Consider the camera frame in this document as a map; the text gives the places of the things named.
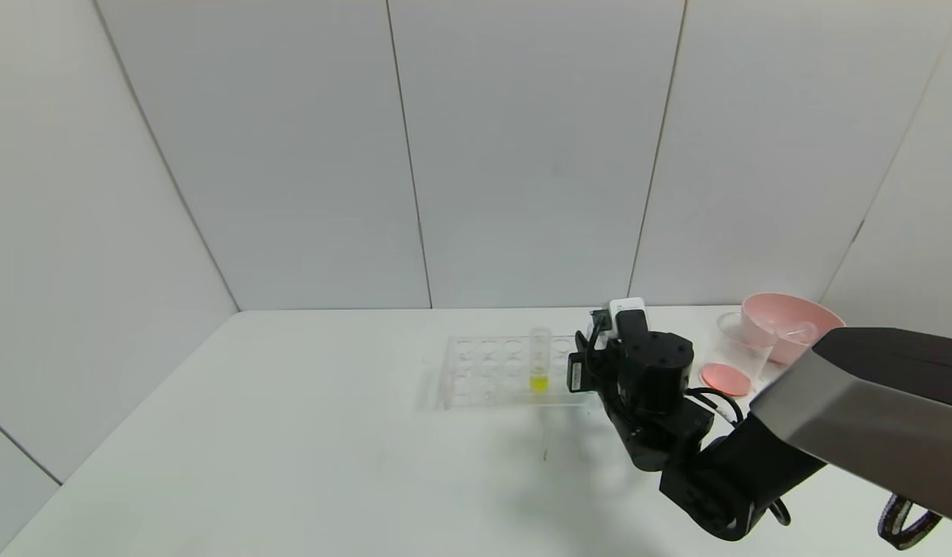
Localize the clear plastic beaker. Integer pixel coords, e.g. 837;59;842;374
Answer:
700;312;776;398

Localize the pink bowl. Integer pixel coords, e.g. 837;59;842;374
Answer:
740;292;846;366

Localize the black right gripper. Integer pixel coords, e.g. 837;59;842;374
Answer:
566;330;612;393

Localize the clear acrylic test tube rack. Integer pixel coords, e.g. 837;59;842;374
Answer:
437;334;600;411

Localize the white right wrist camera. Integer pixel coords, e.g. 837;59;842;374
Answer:
592;298;648;341

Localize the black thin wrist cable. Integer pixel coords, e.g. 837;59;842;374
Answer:
688;387;747;426

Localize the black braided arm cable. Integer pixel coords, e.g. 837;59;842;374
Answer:
878;494;944;552

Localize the yellow pigment test tube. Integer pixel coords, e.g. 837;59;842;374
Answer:
527;326;551;393

